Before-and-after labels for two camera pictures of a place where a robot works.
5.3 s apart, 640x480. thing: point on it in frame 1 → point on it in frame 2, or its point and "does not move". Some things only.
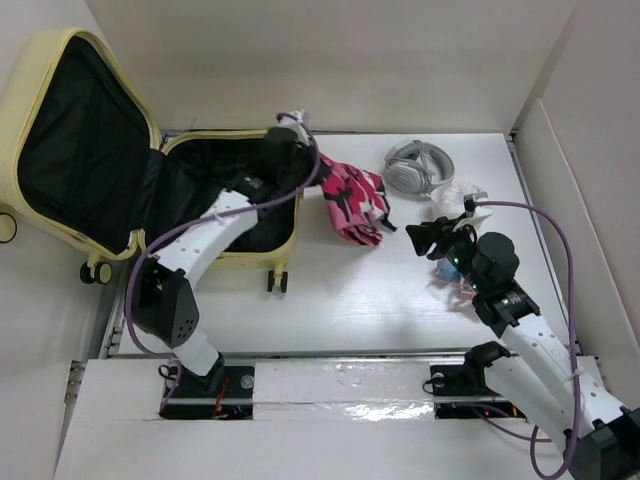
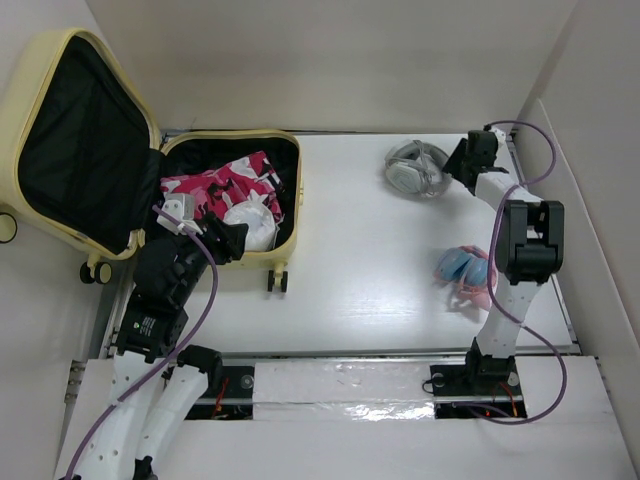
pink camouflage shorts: [358, 201] → [252, 173]
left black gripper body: [301, 164] → [196, 258]
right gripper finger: [424, 235] → [455, 165]
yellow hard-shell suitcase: [84, 168] does not move
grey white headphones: [416, 167] does not move
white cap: [448, 200] → [262, 227]
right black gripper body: [459, 249] → [467, 162]
